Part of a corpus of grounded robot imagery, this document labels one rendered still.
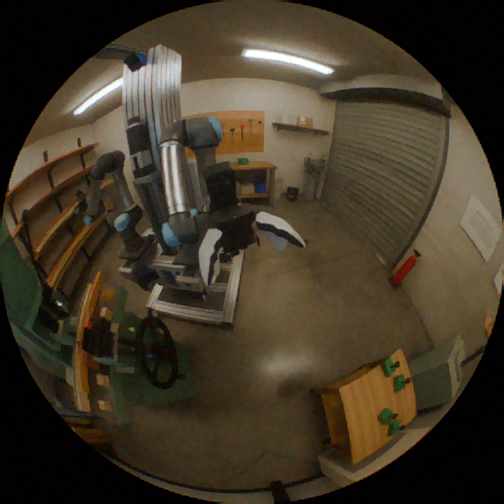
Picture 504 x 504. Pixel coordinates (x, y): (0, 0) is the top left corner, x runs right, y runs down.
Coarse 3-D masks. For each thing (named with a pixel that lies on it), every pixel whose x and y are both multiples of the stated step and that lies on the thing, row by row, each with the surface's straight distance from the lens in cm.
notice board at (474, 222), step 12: (468, 204) 228; (480, 204) 229; (468, 216) 227; (480, 216) 228; (492, 216) 231; (468, 228) 227; (480, 228) 228; (492, 228) 231; (480, 240) 228; (492, 240) 231; (480, 252) 229; (492, 252) 232
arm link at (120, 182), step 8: (112, 152) 108; (120, 152) 112; (120, 160) 110; (112, 168) 107; (120, 168) 109; (112, 176) 112; (120, 176) 110; (120, 184) 110; (120, 192) 111; (128, 192) 112; (120, 200) 115; (128, 200) 112; (128, 208) 113; (136, 208) 114; (136, 216) 113
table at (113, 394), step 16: (112, 288) 84; (96, 304) 87; (112, 304) 77; (112, 320) 73; (112, 368) 68; (128, 368) 65; (96, 384) 75; (112, 384) 68; (96, 400) 76; (112, 400) 68; (112, 416) 71
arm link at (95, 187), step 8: (96, 160) 105; (104, 160) 101; (112, 160) 103; (96, 168) 101; (104, 168) 101; (96, 176) 102; (104, 176) 104; (96, 184) 105; (96, 192) 108; (88, 200) 115; (96, 200) 112; (88, 208) 117; (96, 208) 117; (88, 216) 120; (96, 216) 123; (88, 224) 122
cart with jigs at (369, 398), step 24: (384, 360) 115; (336, 384) 134; (360, 384) 103; (384, 384) 116; (408, 384) 136; (336, 408) 135; (360, 408) 106; (384, 408) 118; (408, 408) 142; (336, 432) 143; (360, 432) 113; (384, 432) 129; (360, 456) 125
